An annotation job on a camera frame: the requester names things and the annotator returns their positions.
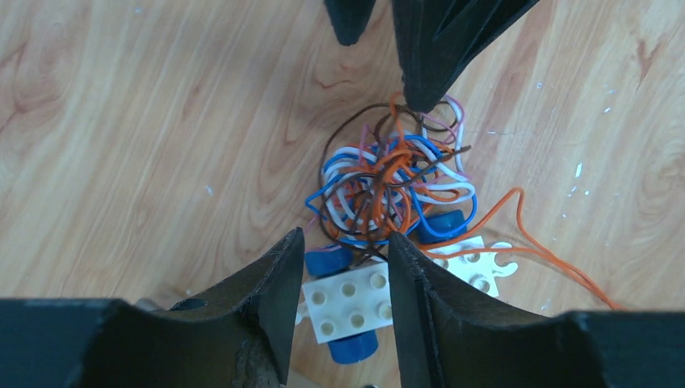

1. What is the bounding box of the coloured wire bundle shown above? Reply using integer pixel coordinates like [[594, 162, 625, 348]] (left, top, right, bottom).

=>
[[304, 91, 478, 264]]

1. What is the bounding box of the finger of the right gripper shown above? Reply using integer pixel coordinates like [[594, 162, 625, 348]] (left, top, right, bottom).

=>
[[392, 0, 537, 112], [324, 0, 376, 46]]

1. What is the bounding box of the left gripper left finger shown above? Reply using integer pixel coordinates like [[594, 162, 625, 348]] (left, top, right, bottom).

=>
[[1, 228, 305, 387]]

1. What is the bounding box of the white blue toy car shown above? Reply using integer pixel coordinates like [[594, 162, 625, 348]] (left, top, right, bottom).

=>
[[296, 235, 518, 365]]

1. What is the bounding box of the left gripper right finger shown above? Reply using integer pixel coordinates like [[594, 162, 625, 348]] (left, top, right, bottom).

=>
[[388, 233, 684, 387]]

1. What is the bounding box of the orange wire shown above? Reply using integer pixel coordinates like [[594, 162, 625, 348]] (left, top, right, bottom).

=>
[[417, 187, 624, 312]]

